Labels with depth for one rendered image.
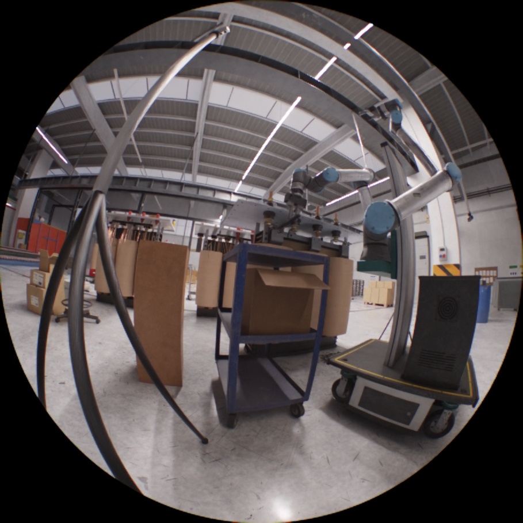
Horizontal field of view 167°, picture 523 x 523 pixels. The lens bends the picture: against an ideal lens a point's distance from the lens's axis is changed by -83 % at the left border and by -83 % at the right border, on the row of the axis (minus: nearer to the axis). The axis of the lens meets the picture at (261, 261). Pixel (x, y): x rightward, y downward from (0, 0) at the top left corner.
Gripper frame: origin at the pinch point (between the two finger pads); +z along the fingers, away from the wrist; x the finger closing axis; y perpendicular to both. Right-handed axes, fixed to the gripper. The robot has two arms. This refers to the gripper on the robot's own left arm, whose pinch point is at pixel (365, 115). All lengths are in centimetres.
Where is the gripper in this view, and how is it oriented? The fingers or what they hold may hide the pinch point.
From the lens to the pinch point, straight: 170.6
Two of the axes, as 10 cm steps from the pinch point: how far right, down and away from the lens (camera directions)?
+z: -4.2, -1.5, 8.9
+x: -8.9, 2.4, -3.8
